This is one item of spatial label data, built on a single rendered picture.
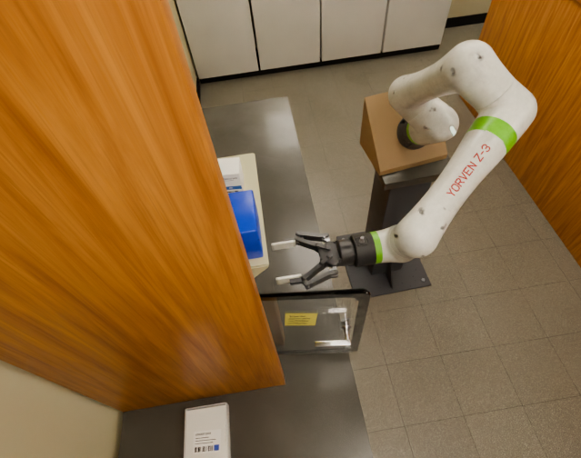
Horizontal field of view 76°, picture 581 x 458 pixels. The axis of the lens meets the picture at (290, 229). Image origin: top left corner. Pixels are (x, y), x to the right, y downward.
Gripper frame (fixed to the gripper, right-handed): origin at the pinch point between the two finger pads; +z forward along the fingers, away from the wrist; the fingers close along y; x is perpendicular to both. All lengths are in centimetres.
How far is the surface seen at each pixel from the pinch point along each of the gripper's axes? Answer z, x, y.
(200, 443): 29, 24, 38
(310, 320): -5.2, -3.6, 19.7
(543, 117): -181, 74, -121
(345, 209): -50, 122, -109
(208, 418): 26.9, 23.7, 32.4
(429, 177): -67, 29, -47
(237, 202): 5.6, -38.3, 8.7
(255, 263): 4.2, -29.3, 16.8
